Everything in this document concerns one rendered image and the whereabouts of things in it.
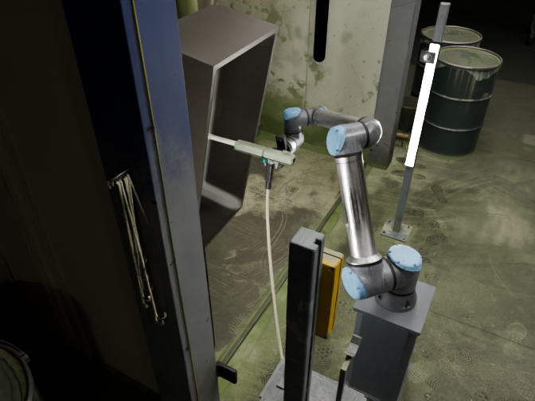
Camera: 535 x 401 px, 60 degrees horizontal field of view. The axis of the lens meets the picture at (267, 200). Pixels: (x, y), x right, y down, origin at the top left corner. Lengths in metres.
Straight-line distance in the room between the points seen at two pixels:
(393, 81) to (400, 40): 0.32
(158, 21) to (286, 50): 3.14
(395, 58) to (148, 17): 2.97
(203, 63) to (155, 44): 0.75
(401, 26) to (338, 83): 0.70
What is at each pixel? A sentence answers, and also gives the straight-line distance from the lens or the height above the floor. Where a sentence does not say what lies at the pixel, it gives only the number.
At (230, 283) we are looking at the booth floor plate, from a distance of 3.09.
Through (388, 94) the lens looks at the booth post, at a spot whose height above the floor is 0.72.
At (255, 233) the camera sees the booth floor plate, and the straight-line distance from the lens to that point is 3.44.
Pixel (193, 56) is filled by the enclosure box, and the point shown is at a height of 1.65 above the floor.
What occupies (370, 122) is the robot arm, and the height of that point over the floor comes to 1.41.
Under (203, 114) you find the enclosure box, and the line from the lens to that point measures 2.00.
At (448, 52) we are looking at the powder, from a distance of 4.70.
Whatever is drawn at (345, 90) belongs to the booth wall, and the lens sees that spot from 4.14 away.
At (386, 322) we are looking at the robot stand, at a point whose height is 0.63.
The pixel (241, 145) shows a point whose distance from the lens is 2.25.
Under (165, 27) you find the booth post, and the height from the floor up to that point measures 1.96.
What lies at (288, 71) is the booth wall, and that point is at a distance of 4.31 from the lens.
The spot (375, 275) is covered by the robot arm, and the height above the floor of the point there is 0.89.
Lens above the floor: 2.28
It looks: 37 degrees down
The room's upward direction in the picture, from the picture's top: straight up
